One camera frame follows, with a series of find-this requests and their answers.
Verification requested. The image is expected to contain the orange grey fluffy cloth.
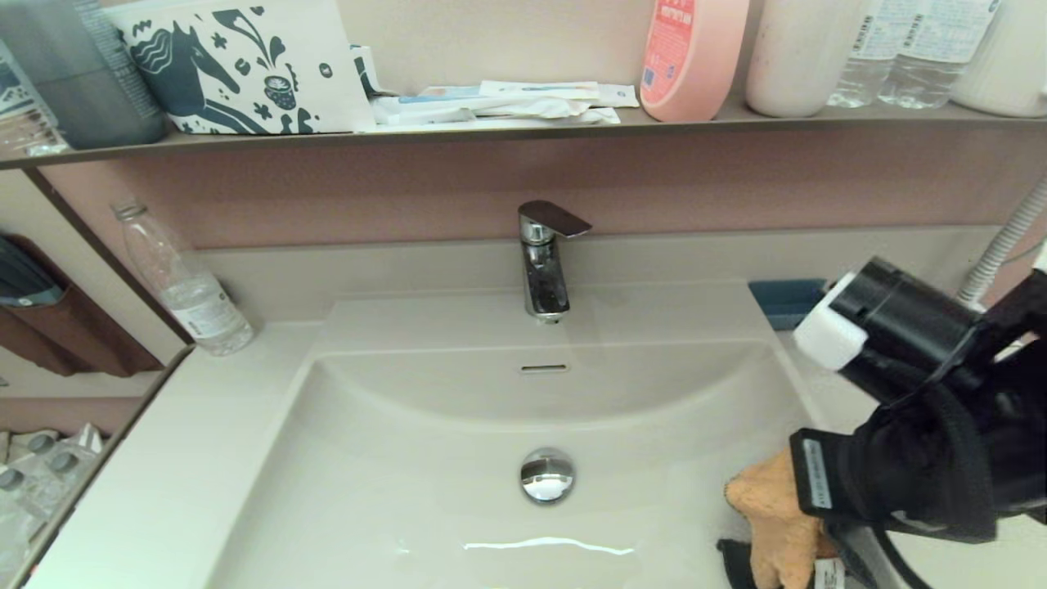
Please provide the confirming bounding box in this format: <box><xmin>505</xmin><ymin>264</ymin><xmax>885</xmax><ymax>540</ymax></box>
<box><xmin>716</xmin><ymin>448</ymin><xmax>852</xmax><ymax>589</ymax></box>

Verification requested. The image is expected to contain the chrome faucet brown lever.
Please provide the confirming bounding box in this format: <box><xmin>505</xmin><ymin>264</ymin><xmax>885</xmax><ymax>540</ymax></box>
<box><xmin>518</xmin><ymin>200</ymin><xmax>592</xmax><ymax>324</ymax></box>

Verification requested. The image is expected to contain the white ceramic sink basin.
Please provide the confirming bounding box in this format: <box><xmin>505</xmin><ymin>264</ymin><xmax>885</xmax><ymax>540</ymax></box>
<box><xmin>196</xmin><ymin>282</ymin><xmax>901</xmax><ymax>589</ymax></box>

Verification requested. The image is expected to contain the blue soap dish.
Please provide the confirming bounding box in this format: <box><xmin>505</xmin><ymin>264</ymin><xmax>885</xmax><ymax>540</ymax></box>
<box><xmin>748</xmin><ymin>278</ymin><xmax>829</xmax><ymax>330</ymax></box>

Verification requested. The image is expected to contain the chrome drain stopper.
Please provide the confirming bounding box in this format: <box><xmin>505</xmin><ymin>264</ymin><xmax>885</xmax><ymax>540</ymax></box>
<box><xmin>519</xmin><ymin>447</ymin><xmax>576</xmax><ymax>503</ymax></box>

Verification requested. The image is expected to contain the clear water bottle white label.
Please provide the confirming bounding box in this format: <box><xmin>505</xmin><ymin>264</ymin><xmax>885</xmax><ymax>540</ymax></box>
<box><xmin>877</xmin><ymin>0</ymin><xmax>1003</xmax><ymax>110</ymax></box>
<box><xmin>826</xmin><ymin>0</ymin><xmax>902</xmax><ymax>109</ymax></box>

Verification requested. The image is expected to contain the white ribbed jar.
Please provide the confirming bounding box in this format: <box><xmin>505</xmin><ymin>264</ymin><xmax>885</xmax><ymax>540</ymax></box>
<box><xmin>950</xmin><ymin>0</ymin><xmax>1047</xmax><ymax>118</ymax></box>

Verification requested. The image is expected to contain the pink lotion bottle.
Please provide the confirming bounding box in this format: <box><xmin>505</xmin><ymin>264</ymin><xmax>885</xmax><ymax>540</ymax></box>
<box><xmin>640</xmin><ymin>0</ymin><xmax>749</xmax><ymax>124</ymax></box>

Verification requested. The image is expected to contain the white blue toothbrush packet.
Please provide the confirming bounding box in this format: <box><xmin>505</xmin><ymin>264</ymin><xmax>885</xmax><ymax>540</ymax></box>
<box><xmin>479</xmin><ymin>80</ymin><xmax>600</xmax><ymax>101</ymax></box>

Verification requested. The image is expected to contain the large white plastic packet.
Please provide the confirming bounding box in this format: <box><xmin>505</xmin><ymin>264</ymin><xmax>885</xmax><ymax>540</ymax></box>
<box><xmin>372</xmin><ymin>95</ymin><xmax>621</xmax><ymax>130</ymax></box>

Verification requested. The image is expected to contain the slim clear plastic bottle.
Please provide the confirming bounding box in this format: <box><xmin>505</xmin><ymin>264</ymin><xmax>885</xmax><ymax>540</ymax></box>
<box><xmin>113</xmin><ymin>200</ymin><xmax>256</xmax><ymax>357</ymax></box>

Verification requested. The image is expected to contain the horse pattern white box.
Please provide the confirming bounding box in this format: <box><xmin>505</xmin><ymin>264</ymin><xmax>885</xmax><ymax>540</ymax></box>
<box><xmin>105</xmin><ymin>0</ymin><xmax>377</xmax><ymax>136</ymax></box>

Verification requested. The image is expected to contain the plastic wrapped bottle pack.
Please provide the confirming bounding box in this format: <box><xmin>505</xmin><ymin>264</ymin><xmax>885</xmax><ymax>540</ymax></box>
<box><xmin>0</xmin><ymin>424</ymin><xmax>107</xmax><ymax>578</ymax></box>

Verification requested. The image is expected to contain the dark grey ribbed item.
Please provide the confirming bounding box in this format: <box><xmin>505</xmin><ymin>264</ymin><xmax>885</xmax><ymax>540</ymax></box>
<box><xmin>0</xmin><ymin>237</ymin><xmax>66</xmax><ymax>308</ymax></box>

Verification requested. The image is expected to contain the dark grey canister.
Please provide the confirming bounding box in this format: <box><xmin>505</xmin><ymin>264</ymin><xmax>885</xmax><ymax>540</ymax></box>
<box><xmin>0</xmin><ymin>0</ymin><xmax>171</xmax><ymax>151</ymax></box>

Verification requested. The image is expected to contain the clear plastic packet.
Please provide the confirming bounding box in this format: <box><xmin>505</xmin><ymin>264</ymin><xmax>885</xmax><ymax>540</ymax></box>
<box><xmin>0</xmin><ymin>113</ymin><xmax>70</xmax><ymax>158</ymax></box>

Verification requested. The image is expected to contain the blue patterned box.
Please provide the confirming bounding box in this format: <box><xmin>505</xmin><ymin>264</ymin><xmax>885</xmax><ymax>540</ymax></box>
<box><xmin>0</xmin><ymin>41</ymin><xmax>58</xmax><ymax>132</ymax></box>

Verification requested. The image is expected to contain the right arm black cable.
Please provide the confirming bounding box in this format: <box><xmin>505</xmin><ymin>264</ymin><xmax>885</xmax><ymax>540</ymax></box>
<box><xmin>874</xmin><ymin>323</ymin><xmax>1019</xmax><ymax>589</ymax></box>

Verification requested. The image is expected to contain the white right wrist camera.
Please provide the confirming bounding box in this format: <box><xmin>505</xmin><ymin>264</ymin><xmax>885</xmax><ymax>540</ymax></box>
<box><xmin>793</xmin><ymin>274</ymin><xmax>870</xmax><ymax>371</ymax></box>

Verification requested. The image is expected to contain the grey corrugated hose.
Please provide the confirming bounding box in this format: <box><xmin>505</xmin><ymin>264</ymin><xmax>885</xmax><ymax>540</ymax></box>
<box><xmin>955</xmin><ymin>176</ymin><xmax>1047</xmax><ymax>305</ymax></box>

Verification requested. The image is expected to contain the brown wall shelf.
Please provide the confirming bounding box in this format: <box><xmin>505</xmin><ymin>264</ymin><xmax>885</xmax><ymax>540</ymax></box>
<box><xmin>0</xmin><ymin>100</ymin><xmax>1047</xmax><ymax>171</ymax></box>

